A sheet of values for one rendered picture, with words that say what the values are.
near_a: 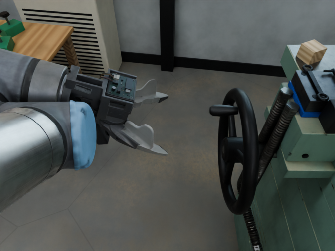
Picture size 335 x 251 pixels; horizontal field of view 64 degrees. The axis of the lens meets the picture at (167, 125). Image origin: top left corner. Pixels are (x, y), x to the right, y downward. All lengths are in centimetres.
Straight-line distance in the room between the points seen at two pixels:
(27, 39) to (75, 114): 136
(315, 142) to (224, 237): 95
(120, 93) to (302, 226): 55
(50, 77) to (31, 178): 23
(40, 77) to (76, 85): 6
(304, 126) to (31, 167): 44
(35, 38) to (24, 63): 119
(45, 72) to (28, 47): 114
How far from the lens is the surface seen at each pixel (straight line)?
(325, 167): 62
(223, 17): 196
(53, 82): 47
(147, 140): 47
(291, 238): 84
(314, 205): 71
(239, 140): 63
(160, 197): 147
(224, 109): 56
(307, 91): 55
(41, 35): 169
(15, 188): 26
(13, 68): 48
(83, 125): 35
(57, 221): 152
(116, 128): 49
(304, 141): 55
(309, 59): 79
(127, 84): 47
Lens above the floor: 133
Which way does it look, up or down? 50 degrees down
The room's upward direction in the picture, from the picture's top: straight up
